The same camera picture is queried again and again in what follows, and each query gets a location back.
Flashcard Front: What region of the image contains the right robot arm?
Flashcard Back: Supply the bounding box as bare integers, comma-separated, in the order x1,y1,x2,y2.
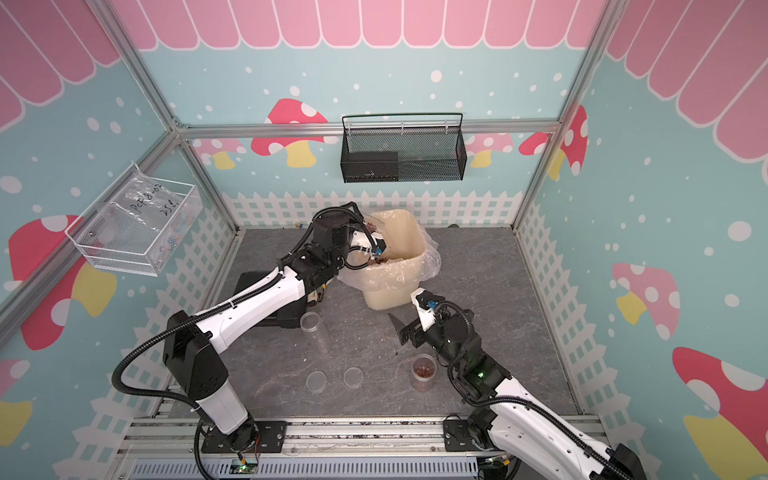
389,292,646,479

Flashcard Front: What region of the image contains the beige trash bin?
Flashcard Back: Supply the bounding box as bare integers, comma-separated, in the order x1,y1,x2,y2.
344,209,430,310

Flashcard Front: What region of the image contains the clear tea jar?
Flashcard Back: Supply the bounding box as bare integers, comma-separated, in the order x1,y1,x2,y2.
300,312,332,354
350,223,387,260
410,354,437,393

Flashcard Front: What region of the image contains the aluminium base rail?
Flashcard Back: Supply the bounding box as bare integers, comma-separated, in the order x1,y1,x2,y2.
113,415,613,464

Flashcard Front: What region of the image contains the black plastic tool case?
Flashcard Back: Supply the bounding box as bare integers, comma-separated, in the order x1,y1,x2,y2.
230,271,311,329

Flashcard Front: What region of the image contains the black wire mesh basket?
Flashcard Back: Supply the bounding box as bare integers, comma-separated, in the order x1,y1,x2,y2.
341,112,468,183

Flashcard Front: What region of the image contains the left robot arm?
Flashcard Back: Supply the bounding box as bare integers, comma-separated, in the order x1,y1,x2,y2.
111,202,386,453

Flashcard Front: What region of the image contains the clear plastic bin liner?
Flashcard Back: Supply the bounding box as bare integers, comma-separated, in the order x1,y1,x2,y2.
339,209,441,292

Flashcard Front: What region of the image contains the clear plastic bag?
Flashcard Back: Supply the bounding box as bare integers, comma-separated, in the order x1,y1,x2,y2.
89,164,204,274

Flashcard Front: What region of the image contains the black box in basket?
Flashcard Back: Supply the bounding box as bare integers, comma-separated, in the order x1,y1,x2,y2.
341,151,399,183

